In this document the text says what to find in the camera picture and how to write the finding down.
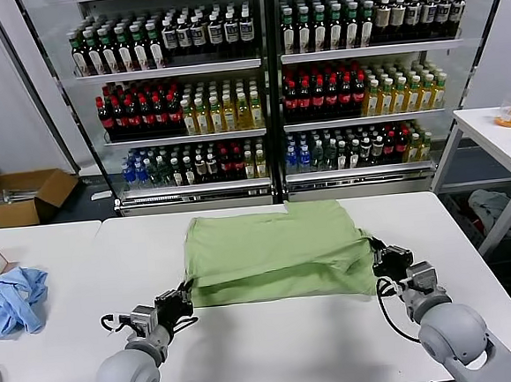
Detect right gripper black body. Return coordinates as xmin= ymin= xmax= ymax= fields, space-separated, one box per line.
xmin=371 ymin=242 xmax=417 ymax=281

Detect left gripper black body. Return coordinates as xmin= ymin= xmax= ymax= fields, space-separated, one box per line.
xmin=153 ymin=286 xmax=196 ymax=330

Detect light green t-shirt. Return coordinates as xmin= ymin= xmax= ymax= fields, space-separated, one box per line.
xmin=179 ymin=193 xmax=387 ymax=315

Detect small white cap dark bottle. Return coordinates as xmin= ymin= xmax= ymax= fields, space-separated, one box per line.
xmin=182 ymin=155 xmax=197 ymax=184
xmin=335 ymin=139 xmax=349 ymax=169
xmin=347 ymin=139 xmax=361 ymax=169
xmin=169 ymin=156 xmax=184 ymax=185

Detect small brown label bottle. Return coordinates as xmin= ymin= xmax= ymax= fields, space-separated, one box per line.
xmin=358 ymin=135 xmax=374 ymax=167
xmin=193 ymin=154 xmax=207 ymax=183
xmin=206 ymin=153 xmax=220 ymax=182
xmin=372 ymin=134 xmax=386 ymax=166

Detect red cap cola bottle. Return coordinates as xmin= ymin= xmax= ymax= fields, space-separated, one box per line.
xmin=323 ymin=76 xmax=341 ymax=120
xmin=350 ymin=72 xmax=368 ymax=117
xmin=337 ymin=75 xmax=354 ymax=119
xmin=124 ymin=96 xmax=141 ymax=139
xmin=282 ymin=80 xmax=300 ymax=123
xmin=231 ymin=146 xmax=245 ymax=179
xmin=310 ymin=78 xmax=327 ymax=121
xmin=383 ymin=131 xmax=399 ymax=165
xmin=110 ymin=97 xmax=127 ymax=139
xmin=151 ymin=94 xmax=169 ymax=136
xmin=96 ymin=95 xmax=114 ymax=140
xmin=297 ymin=79 xmax=313 ymax=122
xmin=138 ymin=94 xmax=154 ymax=137
xmin=165 ymin=93 xmax=183 ymax=135
xmin=219 ymin=147 xmax=233 ymax=180
xmin=395 ymin=129 xmax=410 ymax=163

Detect clear green water bottle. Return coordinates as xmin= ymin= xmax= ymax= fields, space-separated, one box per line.
xmin=157 ymin=155 xmax=172 ymax=185
xmin=324 ymin=139 xmax=339 ymax=170
xmin=312 ymin=139 xmax=327 ymax=171
xmin=145 ymin=156 xmax=161 ymax=186

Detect blue water bottle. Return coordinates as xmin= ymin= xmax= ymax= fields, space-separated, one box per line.
xmin=120 ymin=160 xmax=135 ymax=188
xmin=298 ymin=144 xmax=313 ymax=172
xmin=285 ymin=146 xmax=300 ymax=174
xmin=133 ymin=159 xmax=149 ymax=186

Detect grey garment pile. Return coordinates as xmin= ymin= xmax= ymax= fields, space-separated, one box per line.
xmin=466 ymin=186 xmax=511 ymax=241

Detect green cap yellow juice bottle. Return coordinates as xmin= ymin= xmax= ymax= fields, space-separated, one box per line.
xmin=406 ymin=75 xmax=423 ymax=113
xmin=193 ymin=97 xmax=210 ymax=134
xmin=364 ymin=78 xmax=382 ymax=116
xmin=249 ymin=90 xmax=266 ymax=130
xmin=379 ymin=77 xmax=396 ymax=116
xmin=432 ymin=71 xmax=447 ymax=109
xmin=207 ymin=95 xmax=224 ymax=133
xmin=221 ymin=94 xmax=238 ymax=132
xmin=179 ymin=98 xmax=196 ymax=136
xmin=393 ymin=76 xmax=410 ymax=114
xmin=235 ymin=92 xmax=252 ymax=131
xmin=419 ymin=72 xmax=436 ymax=111

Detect crumpled light blue cloth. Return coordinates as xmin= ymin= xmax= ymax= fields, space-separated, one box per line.
xmin=0 ymin=264 xmax=54 ymax=339

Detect open brown cardboard box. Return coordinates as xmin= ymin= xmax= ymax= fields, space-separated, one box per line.
xmin=0 ymin=166 xmax=84 ymax=228

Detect glass flask with orange liquid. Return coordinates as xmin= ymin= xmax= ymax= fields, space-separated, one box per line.
xmin=492 ymin=93 xmax=511 ymax=129

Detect beverage bottle shelf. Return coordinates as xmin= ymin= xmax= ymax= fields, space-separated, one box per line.
xmin=262 ymin=0 xmax=511 ymax=206

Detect grey metal bars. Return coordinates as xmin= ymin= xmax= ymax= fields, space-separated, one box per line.
xmin=0 ymin=184 xmax=41 ymax=205

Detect glass door drinks cabinet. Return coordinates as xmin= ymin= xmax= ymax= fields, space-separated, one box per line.
xmin=0 ymin=0 xmax=282 ymax=228

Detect green cap tea bottle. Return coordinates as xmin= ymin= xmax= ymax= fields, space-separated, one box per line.
xmin=146 ymin=20 xmax=166 ymax=69
xmin=130 ymin=23 xmax=150 ymax=71
xmin=278 ymin=8 xmax=297 ymax=56
xmin=294 ymin=7 xmax=313 ymax=54
xmin=114 ymin=25 xmax=134 ymax=72
xmin=357 ymin=0 xmax=377 ymax=49
xmin=69 ymin=31 xmax=88 ymax=77
xmin=326 ymin=3 xmax=345 ymax=50
xmin=98 ymin=27 xmax=119 ymax=75
xmin=310 ymin=5 xmax=329 ymax=53
xmin=84 ymin=29 xmax=103 ymax=76
xmin=342 ymin=2 xmax=361 ymax=49

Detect beige label dark drink bottle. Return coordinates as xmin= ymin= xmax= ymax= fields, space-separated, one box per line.
xmin=388 ymin=0 xmax=408 ymax=41
xmin=373 ymin=0 xmax=392 ymax=41

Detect white cap dark drink bottle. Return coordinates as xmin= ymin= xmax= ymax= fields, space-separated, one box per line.
xmin=161 ymin=19 xmax=178 ymax=56
xmin=435 ymin=0 xmax=454 ymax=37
xmin=419 ymin=0 xmax=438 ymax=38
xmin=450 ymin=0 xmax=469 ymax=35
xmin=207 ymin=11 xmax=226 ymax=53
xmin=190 ymin=13 xmax=209 ymax=55
xmin=237 ymin=5 xmax=257 ymax=49
xmin=222 ymin=9 xmax=241 ymax=51
xmin=403 ymin=0 xmax=422 ymax=39
xmin=175 ymin=15 xmax=193 ymax=56

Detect left wrist grey camera box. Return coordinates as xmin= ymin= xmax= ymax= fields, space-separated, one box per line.
xmin=129 ymin=303 xmax=161 ymax=333

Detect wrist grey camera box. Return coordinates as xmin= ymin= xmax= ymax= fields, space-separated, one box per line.
xmin=404 ymin=259 xmax=446 ymax=297
xmin=129 ymin=303 xmax=161 ymax=333

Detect right wrist grey camera box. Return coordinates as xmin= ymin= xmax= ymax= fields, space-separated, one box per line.
xmin=404 ymin=259 xmax=446 ymax=297

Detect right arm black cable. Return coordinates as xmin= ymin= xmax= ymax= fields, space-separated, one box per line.
xmin=375 ymin=273 xmax=425 ymax=347

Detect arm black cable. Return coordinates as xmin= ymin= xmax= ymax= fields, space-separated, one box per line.
xmin=375 ymin=273 xmax=425 ymax=347
xmin=100 ymin=307 xmax=201 ymax=341

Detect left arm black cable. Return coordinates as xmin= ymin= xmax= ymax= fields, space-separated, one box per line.
xmin=100 ymin=307 xmax=201 ymax=341

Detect white metal frame side table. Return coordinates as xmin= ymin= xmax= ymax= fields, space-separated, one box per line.
xmin=424 ymin=105 xmax=511 ymax=266

